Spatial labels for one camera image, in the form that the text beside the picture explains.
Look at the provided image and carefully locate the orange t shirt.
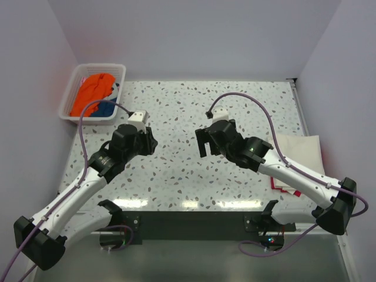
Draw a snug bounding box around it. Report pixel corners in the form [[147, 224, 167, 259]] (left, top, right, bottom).
[[70, 73, 116, 117]]

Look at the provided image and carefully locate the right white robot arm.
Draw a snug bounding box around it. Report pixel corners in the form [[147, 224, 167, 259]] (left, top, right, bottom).
[[195, 120, 357, 235]]

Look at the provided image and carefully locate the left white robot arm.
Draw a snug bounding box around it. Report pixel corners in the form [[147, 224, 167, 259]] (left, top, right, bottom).
[[14, 124, 158, 270]]

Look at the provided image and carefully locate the navy blue printed t shirt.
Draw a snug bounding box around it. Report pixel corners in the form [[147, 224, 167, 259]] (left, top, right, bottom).
[[90, 83, 119, 118]]

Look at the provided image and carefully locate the white plastic laundry basket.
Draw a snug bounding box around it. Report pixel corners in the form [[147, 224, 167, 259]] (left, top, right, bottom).
[[59, 63, 126, 124]]

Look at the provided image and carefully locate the pink t shirt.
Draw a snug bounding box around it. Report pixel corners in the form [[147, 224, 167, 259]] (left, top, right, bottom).
[[80, 77, 87, 86]]

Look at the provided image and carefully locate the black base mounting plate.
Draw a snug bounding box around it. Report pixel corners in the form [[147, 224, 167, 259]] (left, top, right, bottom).
[[99, 210, 297, 253]]

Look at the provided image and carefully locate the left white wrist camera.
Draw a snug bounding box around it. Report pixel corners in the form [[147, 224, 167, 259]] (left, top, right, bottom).
[[127, 110, 149, 133]]

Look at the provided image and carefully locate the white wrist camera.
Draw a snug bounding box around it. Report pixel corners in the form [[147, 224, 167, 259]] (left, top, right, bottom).
[[206, 106, 229, 123], [127, 110, 149, 133]]

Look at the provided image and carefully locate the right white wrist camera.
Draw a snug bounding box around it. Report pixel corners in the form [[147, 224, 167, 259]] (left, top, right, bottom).
[[206, 106, 229, 123]]

